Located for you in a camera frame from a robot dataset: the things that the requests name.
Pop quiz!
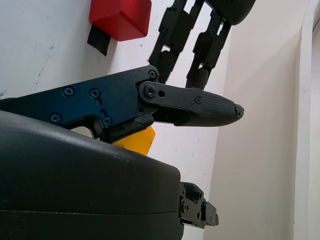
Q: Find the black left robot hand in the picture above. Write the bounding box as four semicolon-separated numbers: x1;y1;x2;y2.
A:
147;0;257;91

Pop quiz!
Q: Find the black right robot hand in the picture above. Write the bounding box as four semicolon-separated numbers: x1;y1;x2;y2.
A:
0;66;245;240

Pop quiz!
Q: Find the red wooden block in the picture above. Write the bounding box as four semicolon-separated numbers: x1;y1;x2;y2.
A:
89;0;153;42

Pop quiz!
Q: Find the yellow wooden block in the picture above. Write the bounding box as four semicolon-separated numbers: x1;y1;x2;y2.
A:
112;126;156;156

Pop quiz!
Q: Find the black tape strip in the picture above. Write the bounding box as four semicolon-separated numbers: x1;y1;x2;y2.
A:
86;24;111;56

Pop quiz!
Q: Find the white board frame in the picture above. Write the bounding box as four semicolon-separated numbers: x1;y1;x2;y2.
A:
291;0;320;240

